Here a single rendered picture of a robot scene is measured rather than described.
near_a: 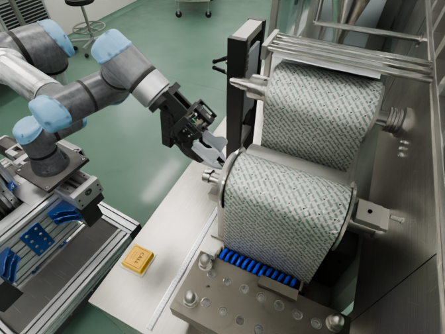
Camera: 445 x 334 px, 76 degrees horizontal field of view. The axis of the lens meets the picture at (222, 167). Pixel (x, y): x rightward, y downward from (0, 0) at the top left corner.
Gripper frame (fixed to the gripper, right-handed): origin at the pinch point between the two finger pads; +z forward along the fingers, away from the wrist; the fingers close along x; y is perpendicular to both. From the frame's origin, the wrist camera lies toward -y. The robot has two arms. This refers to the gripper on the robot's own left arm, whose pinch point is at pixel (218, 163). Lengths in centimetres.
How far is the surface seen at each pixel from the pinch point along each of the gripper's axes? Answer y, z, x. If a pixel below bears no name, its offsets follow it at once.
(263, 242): 1.1, 19.7, -8.4
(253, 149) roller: 1.7, 5.3, 10.1
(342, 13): 20, 1, 65
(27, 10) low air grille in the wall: -284, -215, 194
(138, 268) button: -36.1, 8.8, -20.9
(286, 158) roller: 7.4, 12.0, 10.5
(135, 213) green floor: -151, 17, 34
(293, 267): 1.8, 29.9, -8.5
